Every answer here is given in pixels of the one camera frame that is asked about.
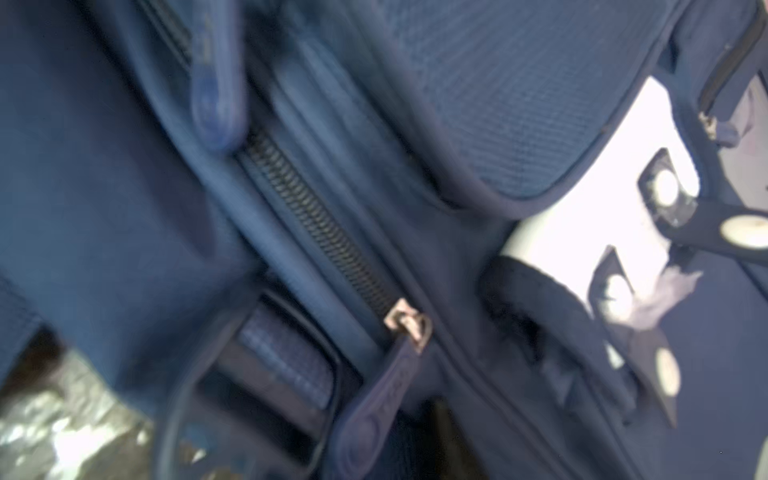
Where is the navy blue student backpack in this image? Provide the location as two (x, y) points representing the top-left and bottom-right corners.
(1, 1), (767, 479)

